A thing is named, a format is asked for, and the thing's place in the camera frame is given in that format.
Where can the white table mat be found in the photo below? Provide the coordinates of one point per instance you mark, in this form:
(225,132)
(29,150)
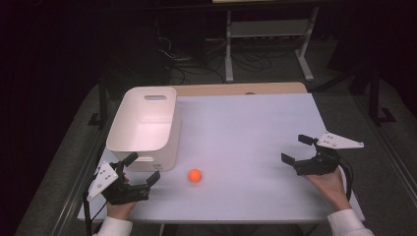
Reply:
(249,141)

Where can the orange ball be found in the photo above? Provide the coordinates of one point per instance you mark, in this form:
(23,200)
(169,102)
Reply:
(194,175)

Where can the black metal stand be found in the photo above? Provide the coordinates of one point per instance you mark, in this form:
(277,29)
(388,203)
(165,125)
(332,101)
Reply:
(102,98)
(375,95)

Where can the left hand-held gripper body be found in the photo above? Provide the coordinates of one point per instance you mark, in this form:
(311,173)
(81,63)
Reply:
(129,193)

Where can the person's left hand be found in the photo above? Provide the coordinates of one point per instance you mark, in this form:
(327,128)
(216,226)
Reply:
(120,210)

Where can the wooden table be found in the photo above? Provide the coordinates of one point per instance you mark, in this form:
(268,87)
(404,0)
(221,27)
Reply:
(229,88)

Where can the person's right hand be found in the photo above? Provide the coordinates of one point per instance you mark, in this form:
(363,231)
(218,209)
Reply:
(332,190)

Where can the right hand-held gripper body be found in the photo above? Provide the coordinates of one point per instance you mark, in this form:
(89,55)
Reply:
(319,165)

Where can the white metal desk frame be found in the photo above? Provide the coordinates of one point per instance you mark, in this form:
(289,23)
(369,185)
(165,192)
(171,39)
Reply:
(268,29)

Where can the white plastic storage bin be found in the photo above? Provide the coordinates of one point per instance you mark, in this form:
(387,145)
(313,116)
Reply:
(144,131)

